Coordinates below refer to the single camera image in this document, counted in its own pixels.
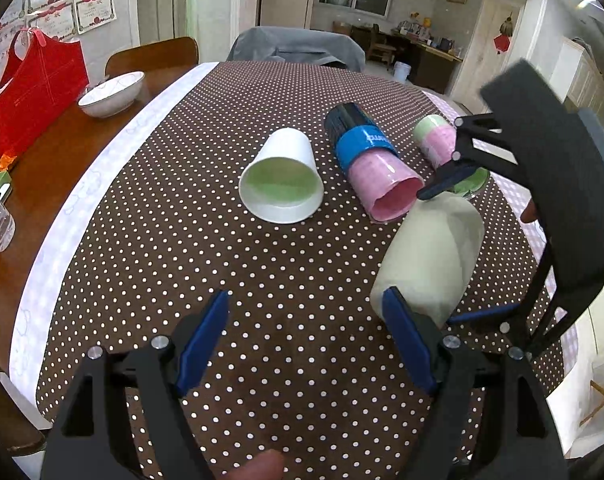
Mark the red bag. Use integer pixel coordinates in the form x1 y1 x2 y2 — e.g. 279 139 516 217
0 27 91 159

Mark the pale cream cup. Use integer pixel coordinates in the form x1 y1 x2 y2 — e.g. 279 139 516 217
370 194 486 329

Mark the white cup green inside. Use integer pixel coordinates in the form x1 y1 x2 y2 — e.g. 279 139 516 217
239 127 324 225

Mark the wooden side table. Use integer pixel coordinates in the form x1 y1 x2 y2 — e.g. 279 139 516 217
0 62 203 376

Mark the dark cluttered desk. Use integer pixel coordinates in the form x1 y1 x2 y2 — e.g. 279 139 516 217
391 19 464 95

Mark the person's left hand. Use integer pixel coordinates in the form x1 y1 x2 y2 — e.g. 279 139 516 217
226 449 286 480

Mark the red door ornament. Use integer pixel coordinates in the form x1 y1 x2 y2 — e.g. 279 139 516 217
492 12 516 54

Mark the white patterned table cover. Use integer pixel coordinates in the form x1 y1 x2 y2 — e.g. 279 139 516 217
8 61 220 407

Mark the white ceramic bowl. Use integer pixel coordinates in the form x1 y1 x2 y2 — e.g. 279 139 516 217
77 71 146 119

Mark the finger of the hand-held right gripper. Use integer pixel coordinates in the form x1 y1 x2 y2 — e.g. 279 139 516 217
416 114 528 202
448 239 604 361

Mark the white door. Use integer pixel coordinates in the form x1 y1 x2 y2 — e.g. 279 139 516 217
451 0 526 107

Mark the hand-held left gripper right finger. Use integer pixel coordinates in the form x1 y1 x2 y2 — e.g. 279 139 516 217
381 286 568 480

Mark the group of wall certificates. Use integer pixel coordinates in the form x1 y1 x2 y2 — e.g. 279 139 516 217
0 0 119 108

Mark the person's right hand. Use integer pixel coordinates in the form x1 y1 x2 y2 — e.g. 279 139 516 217
520 131 604 224

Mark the pink and green cup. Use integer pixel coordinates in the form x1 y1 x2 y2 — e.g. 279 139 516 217
412 114 491 199

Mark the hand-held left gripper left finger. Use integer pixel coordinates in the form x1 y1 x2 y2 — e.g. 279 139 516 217
41 289 231 480

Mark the brown polka dot tablecloth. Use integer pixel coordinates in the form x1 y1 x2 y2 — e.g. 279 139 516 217
34 60 565 480

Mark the wooden frame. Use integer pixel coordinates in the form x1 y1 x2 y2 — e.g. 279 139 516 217
578 379 604 427

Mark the green curtain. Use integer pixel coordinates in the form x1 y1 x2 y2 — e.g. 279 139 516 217
178 0 199 42

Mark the pink checked tablecloth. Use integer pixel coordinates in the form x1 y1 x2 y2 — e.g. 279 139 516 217
422 86 582 413

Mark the dark wooden chair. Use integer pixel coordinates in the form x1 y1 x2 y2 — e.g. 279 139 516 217
366 23 399 70

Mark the blue and pink cup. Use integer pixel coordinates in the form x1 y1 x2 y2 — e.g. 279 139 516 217
324 102 426 225

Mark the white cabinet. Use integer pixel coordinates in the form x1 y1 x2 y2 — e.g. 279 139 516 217
563 36 604 112

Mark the grey covered chair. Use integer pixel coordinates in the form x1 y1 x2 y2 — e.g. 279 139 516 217
225 26 367 72

